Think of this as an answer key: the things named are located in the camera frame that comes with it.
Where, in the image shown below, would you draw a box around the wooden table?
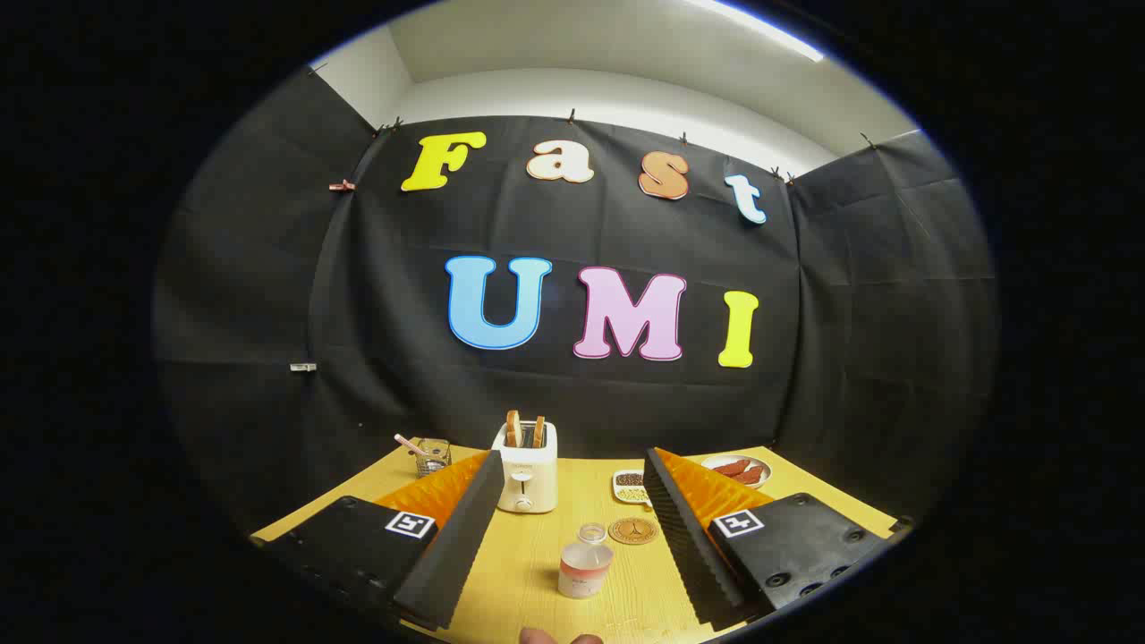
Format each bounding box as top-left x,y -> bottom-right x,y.
250,438 -> 900,644

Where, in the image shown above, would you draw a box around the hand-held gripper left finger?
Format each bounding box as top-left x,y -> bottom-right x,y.
250,450 -> 506,631

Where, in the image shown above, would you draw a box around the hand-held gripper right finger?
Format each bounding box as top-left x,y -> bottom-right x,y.
642,446 -> 915,631

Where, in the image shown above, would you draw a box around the white oval plate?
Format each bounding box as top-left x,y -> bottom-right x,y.
700,454 -> 772,490

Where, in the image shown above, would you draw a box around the clear plastic juice bottle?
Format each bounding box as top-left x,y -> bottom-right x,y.
558,523 -> 615,600

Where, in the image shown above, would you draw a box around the round wooden coaster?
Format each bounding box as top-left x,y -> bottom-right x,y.
608,516 -> 660,547

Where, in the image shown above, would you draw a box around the white divided dish of beans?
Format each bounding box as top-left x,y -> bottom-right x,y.
612,469 -> 652,506

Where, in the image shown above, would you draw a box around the white toaster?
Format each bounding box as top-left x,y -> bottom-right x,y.
491,420 -> 559,514

